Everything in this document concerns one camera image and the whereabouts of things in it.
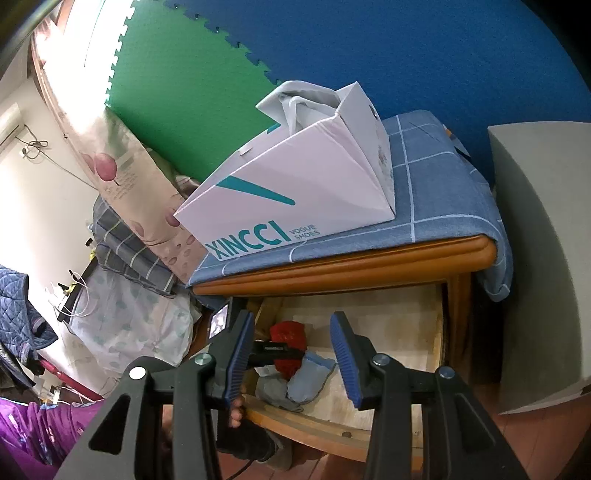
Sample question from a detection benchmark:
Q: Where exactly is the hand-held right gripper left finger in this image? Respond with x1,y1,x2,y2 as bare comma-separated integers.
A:
53,311,257,480

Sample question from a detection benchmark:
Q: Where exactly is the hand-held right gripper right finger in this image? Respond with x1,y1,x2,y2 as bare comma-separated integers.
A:
329,310,532,480

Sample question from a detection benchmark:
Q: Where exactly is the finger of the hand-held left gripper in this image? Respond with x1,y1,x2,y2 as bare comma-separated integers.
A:
252,339,308,359

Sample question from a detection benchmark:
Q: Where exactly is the red underwear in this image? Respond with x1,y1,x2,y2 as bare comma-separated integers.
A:
269,320,308,380

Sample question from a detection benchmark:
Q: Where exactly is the wooden drawer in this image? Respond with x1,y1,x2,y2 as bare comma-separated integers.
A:
185,284,451,467

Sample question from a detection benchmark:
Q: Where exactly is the white shoe box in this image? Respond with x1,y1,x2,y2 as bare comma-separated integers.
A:
173,80,398,263

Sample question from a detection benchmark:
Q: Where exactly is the person's left hand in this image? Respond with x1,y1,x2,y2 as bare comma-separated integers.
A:
217,394,282,462

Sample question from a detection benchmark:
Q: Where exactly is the light blue cloth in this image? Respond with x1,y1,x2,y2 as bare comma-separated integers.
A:
286,350,337,406

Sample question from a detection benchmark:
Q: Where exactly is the white patterned bedding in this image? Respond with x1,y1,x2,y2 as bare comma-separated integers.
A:
69,265,204,384

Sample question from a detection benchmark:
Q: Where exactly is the wooden nightstand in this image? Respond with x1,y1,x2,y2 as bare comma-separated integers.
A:
187,233,499,384

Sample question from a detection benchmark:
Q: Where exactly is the grey plaid blanket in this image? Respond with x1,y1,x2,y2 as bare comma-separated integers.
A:
91,194,178,298

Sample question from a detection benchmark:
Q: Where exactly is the pink floral quilt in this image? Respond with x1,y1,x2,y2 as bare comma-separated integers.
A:
30,9,208,287

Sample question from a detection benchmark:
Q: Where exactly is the red pole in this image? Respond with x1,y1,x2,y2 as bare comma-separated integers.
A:
39,360,105,400

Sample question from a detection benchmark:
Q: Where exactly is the blue quilted jacket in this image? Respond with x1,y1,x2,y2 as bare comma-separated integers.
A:
0,265,58,356

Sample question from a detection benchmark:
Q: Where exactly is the blue checked cloth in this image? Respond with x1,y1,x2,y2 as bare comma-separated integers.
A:
186,110,514,303

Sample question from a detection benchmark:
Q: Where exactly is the purple cloth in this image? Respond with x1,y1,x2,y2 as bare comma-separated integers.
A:
0,397,109,467

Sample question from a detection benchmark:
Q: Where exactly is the grey cabinet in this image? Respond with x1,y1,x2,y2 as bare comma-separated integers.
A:
487,121,591,416

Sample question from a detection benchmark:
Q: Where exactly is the pale white garment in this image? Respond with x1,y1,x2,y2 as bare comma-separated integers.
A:
255,80,345,137

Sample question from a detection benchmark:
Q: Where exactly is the green foam mat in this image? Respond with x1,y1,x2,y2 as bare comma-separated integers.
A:
104,0,282,185

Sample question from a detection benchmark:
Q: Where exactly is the white air conditioner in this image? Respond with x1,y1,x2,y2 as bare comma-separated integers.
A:
0,104,24,144

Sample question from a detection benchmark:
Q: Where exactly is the blue foam mat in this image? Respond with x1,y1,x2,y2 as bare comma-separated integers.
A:
164,0,591,185

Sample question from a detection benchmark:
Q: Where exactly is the white charging cable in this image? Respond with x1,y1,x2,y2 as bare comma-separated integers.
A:
55,272,93,319

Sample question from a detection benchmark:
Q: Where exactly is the thin wall cable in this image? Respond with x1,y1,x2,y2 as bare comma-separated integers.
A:
14,124,100,190

